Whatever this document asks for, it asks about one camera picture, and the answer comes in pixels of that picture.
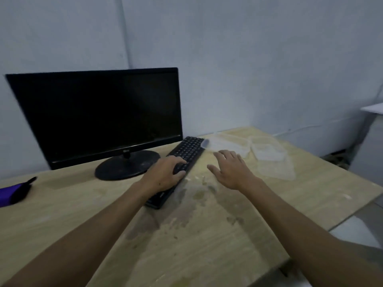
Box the person's right hand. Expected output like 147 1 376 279
207 149 261 192

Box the person's left hand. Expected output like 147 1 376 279
140 155 188 195

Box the black keyboard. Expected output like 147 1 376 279
145 136 209 210

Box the person's right forearm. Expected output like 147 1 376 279
242 179 383 287

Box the person's left forearm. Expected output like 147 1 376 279
0 181 153 287

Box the purple grey cleaning cloth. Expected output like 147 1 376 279
0 176 38 208

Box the light wooden table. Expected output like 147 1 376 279
0 126 383 287

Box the black computer monitor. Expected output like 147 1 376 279
5 67 184 181

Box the dark floor clutter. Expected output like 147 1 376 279
322 149 351 170

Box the white floor block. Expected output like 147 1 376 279
329 216 382 249

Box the white side desk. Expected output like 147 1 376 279
348 103 383 186

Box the white wall cable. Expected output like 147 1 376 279
275 116 359 137

